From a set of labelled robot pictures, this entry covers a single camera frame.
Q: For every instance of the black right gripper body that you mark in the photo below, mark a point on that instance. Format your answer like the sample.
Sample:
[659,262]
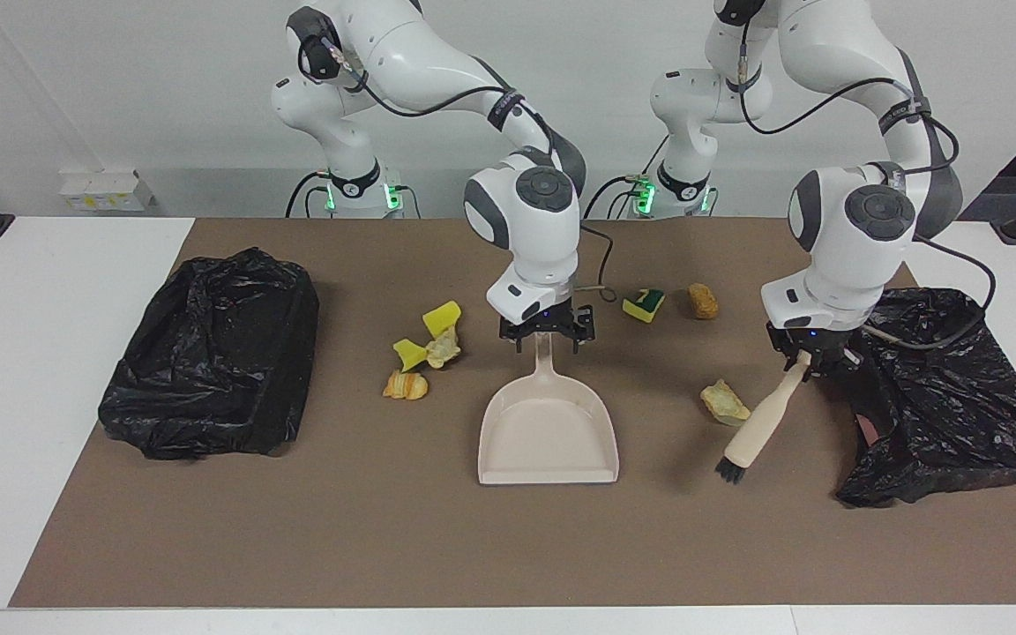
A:
[552,319]

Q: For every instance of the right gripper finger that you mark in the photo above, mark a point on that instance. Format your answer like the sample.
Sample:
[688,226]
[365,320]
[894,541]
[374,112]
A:
[515,339]
[582,328]

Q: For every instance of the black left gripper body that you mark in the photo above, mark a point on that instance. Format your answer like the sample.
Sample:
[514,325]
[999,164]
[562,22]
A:
[817,339]

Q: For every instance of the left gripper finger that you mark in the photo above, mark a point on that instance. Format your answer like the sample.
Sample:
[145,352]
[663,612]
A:
[782,359]
[839,364]

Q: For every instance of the yellow and green sponge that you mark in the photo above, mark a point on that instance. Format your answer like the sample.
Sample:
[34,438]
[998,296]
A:
[643,306]

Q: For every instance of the beige brush with black bristles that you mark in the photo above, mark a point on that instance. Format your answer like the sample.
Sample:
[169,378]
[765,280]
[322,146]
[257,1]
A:
[764,423]

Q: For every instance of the pale bread chunk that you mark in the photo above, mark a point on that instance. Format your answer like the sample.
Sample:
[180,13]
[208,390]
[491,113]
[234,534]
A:
[723,401]

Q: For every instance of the broad yellow sponge piece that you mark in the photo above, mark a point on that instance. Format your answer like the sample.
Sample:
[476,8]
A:
[443,317]

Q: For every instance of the beige plastic dustpan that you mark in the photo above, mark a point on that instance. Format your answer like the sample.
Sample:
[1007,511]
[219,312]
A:
[548,432]

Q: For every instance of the brown bread nugget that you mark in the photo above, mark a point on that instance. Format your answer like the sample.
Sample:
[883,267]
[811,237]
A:
[702,301]

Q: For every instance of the pointed yellow sponge piece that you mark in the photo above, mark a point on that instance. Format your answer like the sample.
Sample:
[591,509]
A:
[407,353]

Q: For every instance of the orange croissant piece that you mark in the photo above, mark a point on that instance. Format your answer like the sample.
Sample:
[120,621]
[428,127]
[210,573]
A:
[406,385]

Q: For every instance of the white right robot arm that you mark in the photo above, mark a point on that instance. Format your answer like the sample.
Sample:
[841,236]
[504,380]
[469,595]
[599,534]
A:
[526,229]

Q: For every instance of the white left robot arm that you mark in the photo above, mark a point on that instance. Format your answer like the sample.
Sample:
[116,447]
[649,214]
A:
[852,247]

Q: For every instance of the pink bin under bag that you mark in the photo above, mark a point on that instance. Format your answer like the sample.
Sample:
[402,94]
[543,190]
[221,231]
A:
[868,429]

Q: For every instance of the black plastic trash bag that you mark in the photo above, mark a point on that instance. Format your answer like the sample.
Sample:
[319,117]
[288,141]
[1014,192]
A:
[958,414]
[208,370]

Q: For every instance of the brown table mat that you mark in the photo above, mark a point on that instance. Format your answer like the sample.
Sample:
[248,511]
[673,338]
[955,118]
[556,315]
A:
[508,547]

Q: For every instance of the dark background panel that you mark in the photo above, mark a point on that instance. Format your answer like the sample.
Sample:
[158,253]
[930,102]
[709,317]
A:
[1015,181]

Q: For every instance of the white wall socket box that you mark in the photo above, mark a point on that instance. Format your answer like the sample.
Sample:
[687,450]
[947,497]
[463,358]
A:
[107,190]

